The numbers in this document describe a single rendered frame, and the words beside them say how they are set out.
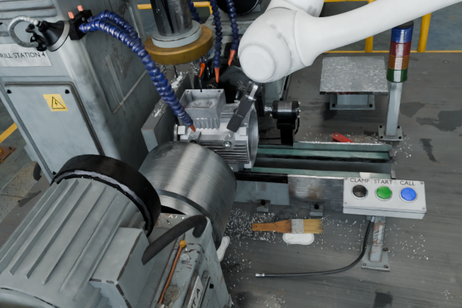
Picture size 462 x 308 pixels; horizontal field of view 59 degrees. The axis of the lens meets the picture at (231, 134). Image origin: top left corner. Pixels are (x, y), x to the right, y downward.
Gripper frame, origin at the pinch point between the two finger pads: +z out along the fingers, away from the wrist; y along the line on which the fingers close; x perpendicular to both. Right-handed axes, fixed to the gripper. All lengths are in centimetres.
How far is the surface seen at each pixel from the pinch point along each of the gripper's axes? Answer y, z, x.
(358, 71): -60, 0, 38
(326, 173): -1.7, 5.1, 30.3
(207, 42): -3.8, -15.6, -15.1
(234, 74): -26.7, 4.4, -5.1
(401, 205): 21.5, -15.3, 38.1
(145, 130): 9.0, 9.1, -20.8
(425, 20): -232, 22, 111
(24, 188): -31, 125, -77
